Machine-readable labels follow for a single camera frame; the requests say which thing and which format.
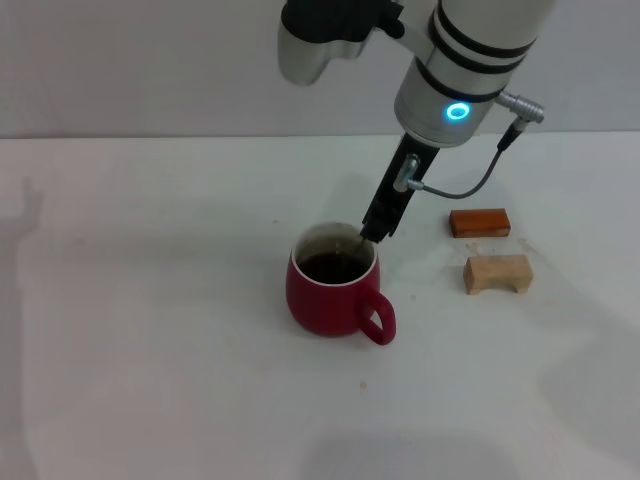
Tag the dark coffee liquid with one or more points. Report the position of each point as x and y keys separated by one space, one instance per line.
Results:
x=330 y=267

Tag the red ceramic cup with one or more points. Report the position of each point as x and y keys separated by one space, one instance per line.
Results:
x=325 y=310

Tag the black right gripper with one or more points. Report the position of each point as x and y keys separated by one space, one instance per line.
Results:
x=390 y=200

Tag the light wooden spoon rest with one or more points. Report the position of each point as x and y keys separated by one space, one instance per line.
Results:
x=495 y=272

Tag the dark brown wooden block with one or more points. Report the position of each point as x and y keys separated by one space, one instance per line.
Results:
x=477 y=223

